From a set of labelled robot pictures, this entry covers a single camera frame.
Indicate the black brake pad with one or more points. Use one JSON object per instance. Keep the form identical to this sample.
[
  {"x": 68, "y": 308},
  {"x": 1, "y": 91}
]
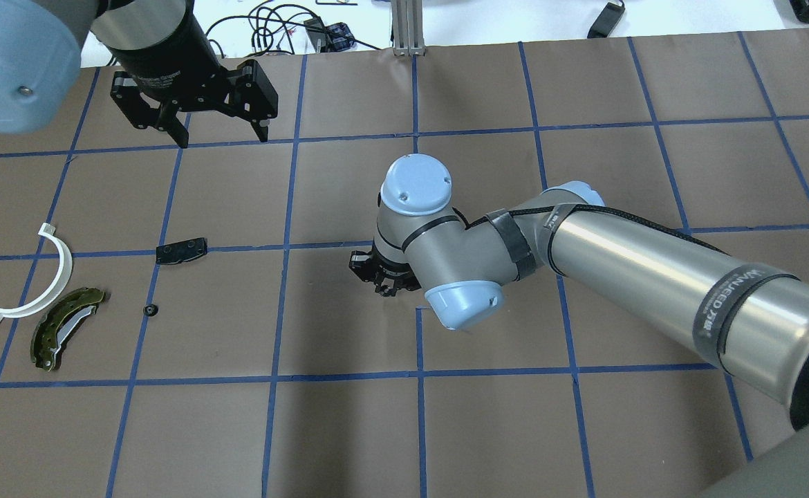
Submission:
[{"x": 181, "y": 252}]

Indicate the green brake shoe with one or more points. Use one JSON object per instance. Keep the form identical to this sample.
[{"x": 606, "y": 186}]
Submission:
[{"x": 60, "y": 322}]

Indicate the black power adapter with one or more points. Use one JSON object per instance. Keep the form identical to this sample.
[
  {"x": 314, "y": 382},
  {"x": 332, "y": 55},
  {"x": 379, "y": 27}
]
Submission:
[{"x": 607, "y": 20}]

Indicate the aluminium frame post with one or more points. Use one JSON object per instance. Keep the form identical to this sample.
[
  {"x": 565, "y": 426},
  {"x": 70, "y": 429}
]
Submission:
[{"x": 407, "y": 28}]

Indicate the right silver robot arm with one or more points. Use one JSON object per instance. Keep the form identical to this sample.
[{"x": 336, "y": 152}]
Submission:
[{"x": 749, "y": 319}]

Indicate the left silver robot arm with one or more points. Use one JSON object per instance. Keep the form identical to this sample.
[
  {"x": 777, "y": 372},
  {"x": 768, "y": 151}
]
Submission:
[{"x": 41, "y": 44}]

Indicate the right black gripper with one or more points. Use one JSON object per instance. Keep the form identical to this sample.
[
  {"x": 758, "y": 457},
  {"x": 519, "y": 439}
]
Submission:
[{"x": 385, "y": 274}]

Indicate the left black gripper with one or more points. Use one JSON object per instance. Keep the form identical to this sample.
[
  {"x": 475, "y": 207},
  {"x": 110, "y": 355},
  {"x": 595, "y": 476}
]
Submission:
[{"x": 159, "y": 57}]

